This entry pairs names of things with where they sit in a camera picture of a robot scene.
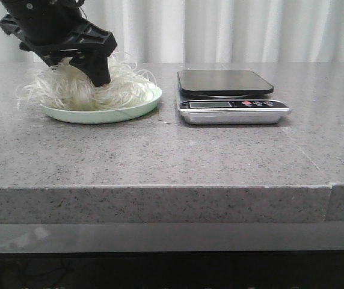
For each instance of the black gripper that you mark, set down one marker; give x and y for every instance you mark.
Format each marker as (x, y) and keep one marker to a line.
(55, 30)

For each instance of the white vermicelli noodle bundle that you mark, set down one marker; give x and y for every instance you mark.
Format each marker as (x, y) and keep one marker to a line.
(65, 87)

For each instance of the light green round plate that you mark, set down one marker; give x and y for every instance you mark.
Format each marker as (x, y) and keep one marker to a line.
(107, 116)

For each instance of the white pleated curtain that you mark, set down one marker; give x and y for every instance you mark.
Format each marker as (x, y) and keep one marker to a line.
(223, 31)

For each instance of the black silver kitchen scale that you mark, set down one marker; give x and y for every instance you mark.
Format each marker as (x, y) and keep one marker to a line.
(227, 97)

